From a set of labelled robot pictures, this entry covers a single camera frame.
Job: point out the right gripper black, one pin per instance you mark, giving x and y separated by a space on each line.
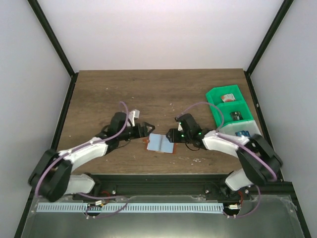
176 136

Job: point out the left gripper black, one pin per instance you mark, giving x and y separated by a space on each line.
141 130

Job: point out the blue card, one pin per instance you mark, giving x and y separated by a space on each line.
246 133
240 133

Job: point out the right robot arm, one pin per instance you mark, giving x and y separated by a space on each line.
260 163

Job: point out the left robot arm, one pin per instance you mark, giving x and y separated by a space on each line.
52 177

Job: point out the black card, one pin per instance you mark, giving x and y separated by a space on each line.
236 116

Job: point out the red white card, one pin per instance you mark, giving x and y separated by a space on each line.
228 98

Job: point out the green bin middle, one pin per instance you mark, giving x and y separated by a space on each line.
222 114

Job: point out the green bin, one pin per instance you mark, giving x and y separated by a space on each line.
222 114
214 95

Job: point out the green bin far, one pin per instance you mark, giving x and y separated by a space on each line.
214 95

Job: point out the white bin near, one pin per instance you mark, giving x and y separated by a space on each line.
228 130

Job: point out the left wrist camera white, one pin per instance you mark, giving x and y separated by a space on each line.
133 116

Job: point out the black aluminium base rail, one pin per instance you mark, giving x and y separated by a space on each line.
213 187

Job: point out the white slotted cable duct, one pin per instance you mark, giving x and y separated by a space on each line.
215 208

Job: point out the left black frame post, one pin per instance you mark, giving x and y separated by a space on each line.
40 15

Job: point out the black frame post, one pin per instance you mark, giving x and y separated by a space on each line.
40 15
281 13

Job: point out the right black frame post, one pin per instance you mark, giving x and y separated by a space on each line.
281 13

